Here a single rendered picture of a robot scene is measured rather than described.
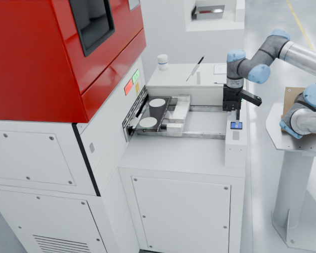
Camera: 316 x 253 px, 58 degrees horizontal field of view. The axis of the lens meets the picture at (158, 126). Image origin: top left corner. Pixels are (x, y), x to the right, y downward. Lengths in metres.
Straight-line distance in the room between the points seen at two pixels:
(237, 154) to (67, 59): 0.83
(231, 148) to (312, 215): 1.06
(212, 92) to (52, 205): 1.11
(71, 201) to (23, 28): 0.82
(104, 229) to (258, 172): 1.49
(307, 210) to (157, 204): 1.06
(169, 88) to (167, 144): 0.44
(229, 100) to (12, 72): 0.88
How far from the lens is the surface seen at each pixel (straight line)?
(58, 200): 1.51
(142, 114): 1.68
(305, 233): 2.24
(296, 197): 2.00
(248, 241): 2.14
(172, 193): 1.50
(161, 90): 1.84
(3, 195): 1.73
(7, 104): 1.24
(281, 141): 1.58
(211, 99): 1.82
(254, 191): 2.42
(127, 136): 1.54
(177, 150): 1.50
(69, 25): 1.00
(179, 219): 1.65
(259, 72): 1.14
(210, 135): 1.55
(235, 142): 1.32
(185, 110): 1.70
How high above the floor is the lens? 1.78
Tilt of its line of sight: 34 degrees down
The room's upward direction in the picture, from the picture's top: 8 degrees counter-clockwise
